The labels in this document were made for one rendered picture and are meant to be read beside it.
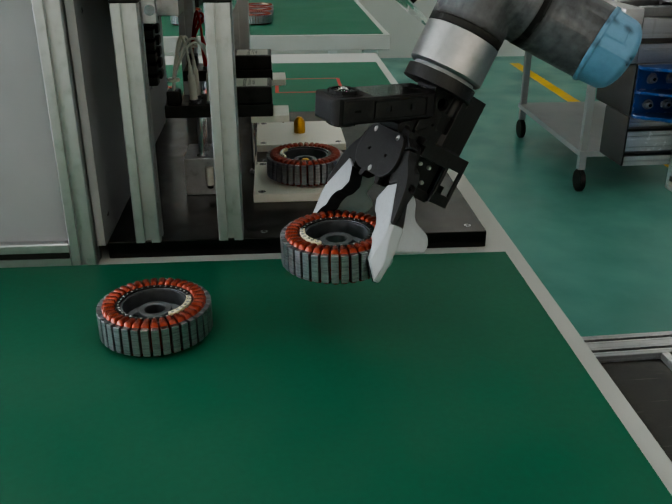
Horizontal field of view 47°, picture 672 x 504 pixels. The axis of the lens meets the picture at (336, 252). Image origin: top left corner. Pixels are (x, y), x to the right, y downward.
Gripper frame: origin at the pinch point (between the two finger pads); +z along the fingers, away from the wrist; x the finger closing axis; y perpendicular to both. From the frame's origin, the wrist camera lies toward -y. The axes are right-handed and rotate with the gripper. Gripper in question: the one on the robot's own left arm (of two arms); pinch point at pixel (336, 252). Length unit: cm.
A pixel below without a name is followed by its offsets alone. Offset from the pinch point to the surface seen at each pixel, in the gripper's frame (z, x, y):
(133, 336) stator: 14.6, 2.0, -15.1
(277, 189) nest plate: 0.2, 31.9, 9.0
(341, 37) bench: -39, 172, 86
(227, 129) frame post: -5.3, 21.2, -6.5
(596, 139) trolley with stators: -58, 181, 231
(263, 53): -17, 58, 11
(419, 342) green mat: 4.2, -7.8, 8.4
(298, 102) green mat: -12, 90, 37
